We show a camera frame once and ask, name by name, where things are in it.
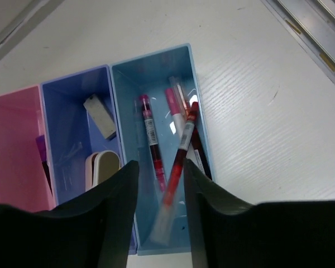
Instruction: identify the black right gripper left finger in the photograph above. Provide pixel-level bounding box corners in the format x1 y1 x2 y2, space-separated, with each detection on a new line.
0 161 139 267

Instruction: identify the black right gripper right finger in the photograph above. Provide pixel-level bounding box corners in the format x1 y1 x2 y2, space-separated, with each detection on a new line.
184 160 335 267

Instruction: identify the pink stapler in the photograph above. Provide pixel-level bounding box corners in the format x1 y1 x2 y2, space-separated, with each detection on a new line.
85 150 121 192

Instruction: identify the red gel pen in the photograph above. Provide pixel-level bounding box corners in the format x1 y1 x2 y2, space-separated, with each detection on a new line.
150 102 199 245

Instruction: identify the purple black highlighter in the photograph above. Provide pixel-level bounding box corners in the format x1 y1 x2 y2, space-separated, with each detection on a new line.
36 135 52 190

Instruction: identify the white boxed eraser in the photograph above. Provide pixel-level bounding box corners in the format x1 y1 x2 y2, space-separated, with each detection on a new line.
83 94 116 140

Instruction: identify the dark red pen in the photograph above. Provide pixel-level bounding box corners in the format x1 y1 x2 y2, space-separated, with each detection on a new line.
140 94 166 193

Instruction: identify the pink white pen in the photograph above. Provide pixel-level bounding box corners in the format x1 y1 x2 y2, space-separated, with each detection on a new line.
165 88 185 138

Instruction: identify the pink storage container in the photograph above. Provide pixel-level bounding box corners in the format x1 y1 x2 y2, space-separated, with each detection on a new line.
0 85 55 212

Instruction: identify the light blue storage container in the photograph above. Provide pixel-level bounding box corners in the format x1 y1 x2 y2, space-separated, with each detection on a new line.
110 44 202 256

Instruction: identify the aluminium rail right edge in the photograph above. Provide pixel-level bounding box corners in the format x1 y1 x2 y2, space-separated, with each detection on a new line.
263 0 335 84

